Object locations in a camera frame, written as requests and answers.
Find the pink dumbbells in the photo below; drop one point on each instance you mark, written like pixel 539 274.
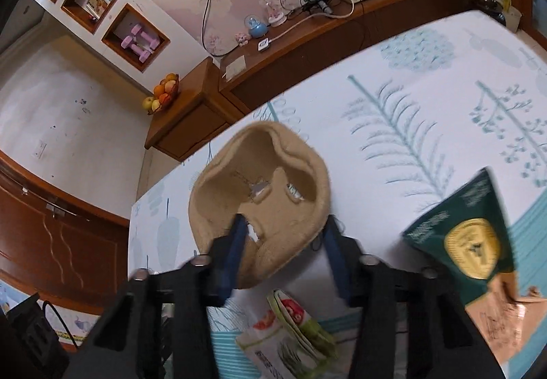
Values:
pixel 140 43

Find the wooden tv cabinet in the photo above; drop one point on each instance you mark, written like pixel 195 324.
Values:
pixel 214 96

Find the brown pulp paper tray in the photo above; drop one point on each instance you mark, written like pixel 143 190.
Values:
pixel 280 184

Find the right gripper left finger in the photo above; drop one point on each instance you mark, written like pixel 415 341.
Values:
pixel 163 316

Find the blue round figurine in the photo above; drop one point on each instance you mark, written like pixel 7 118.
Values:
pixel 256 27

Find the framed photo in niche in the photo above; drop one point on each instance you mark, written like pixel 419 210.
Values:
pixel 96 8

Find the green white snack packet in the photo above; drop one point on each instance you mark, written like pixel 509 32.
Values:
pixel 288 342

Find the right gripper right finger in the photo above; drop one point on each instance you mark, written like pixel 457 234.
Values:
pixel 441 340

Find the wooden door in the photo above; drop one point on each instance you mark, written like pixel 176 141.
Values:
pixel 67 250

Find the fruit bowl with oranges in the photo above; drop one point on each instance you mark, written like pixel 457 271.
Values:
pixel 164 93

